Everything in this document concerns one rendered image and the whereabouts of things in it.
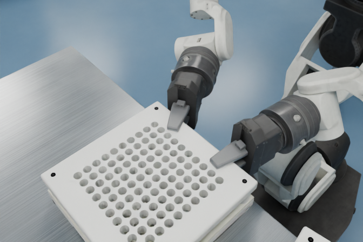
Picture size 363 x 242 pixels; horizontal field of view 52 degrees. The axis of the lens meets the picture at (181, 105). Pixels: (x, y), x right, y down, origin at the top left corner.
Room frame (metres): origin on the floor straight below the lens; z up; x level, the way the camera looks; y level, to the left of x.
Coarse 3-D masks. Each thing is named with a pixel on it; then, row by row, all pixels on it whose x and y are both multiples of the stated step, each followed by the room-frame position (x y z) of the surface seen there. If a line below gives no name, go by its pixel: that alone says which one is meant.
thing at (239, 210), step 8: (48, 192) 0.33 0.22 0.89; (56, 200) 0.31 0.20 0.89; (248, 200) 0.31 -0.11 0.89; (104, 208) 0.30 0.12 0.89; (240, 208) 0.30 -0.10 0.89; (112, 216) 0.28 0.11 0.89; (128, 216) 0.28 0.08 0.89; (232, 216) 0.28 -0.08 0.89; (72, 224) 0.27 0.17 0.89; (136, 224) 0.28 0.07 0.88; (224, 224) 0.27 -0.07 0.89; (80, 232) 0.26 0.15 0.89; (144, 232) 0.27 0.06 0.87; (216, 232) 0.26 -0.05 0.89; (88, 240) 0.24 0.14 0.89; (200, 240) 0.24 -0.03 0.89; (208, 240) 0.24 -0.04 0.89
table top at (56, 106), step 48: (0, 96) 0.58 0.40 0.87; (48, 96) 0.58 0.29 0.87; (96, 96) 0.58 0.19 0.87; (0, 144) 0.45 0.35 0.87; (48, 144) 0.45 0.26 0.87; (0, 192) 0.34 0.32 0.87; (0, 240) 0.26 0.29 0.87; (48, 240) 0.26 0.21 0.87; (240, 240) 0.26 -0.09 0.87; (288, 240) 0.26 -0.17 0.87
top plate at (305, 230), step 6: (306, 228) 0.24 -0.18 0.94; (300, 234) 0.23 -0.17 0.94; (306, 234) 0.23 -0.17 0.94; (312, 234) 0.23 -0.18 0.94; (318, 234) 0.23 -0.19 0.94; (300, 240) 0.22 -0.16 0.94; (306, 240) 0.22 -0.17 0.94; (312, 240) 0.22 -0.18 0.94; (318, 240) 0.22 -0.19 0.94; (324, 240) 0.22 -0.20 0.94
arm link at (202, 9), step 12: (204, 0) 0.73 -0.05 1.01; (192, 12) 0.73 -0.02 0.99; (204, 12) 0.73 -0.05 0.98; (216, 12) 0.70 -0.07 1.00; (228, 12) 0.72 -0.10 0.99; (216, 24) 0.68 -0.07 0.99; (228, 24) 0.69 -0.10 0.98; (216, 36) 0.65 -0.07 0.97; (228, 36) 0.67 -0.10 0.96; (216, 48) 0.64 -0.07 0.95; (228, 48) 0.65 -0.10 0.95
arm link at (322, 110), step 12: (288, 96) 0.49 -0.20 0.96; (300, 96) 0.50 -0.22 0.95; (312, 96) 0.48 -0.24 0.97; (324, 96) 0.48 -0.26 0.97; (336, 96) 0.49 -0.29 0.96; (300, 108) 0.45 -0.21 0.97; (312, 108) 0.45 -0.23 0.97; (324, 108) 0.46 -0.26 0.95; (336, 108) 0.47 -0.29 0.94; (312, 120) 0.43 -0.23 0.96; (324, 120) 0.45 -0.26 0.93; (336, 120) 0.46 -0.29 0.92; (312, 132) 0.42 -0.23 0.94; (324, 132) 0.45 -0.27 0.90; (336, 132) 0.45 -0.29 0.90
